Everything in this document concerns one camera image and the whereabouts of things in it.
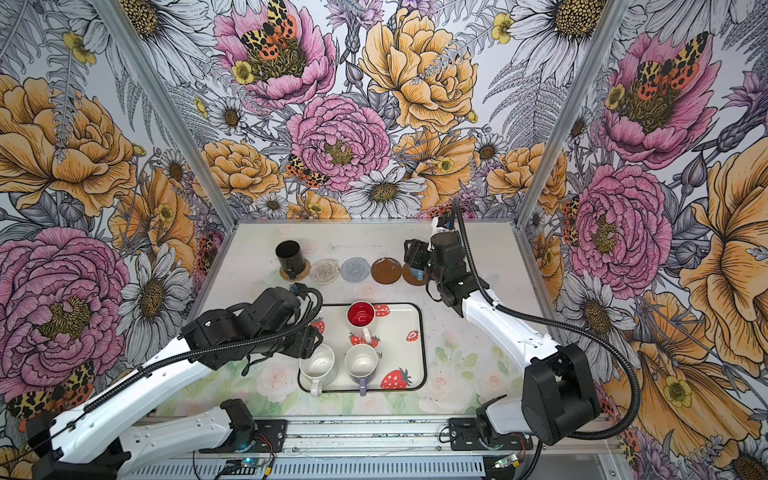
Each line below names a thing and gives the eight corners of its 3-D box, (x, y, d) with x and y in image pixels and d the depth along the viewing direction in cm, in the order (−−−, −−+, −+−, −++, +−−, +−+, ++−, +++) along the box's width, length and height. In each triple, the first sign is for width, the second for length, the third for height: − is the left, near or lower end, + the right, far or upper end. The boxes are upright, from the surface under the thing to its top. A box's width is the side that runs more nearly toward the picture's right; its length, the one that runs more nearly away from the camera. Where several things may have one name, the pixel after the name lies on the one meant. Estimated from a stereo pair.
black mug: (278, 281, 105) (270, 264, 98) (285, 258, 112) (278, 240, 105) (302, 281, 105) (295, 264, 98) (307, 258, 112) (301, 240, 105)
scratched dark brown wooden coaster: (370, 284, 106) (370, 281, 105) (372, 260, 113) (372, 257, 111) (401, 284, 106) (401, 281, 105) (401, 261, 113) (401, 257, 111)
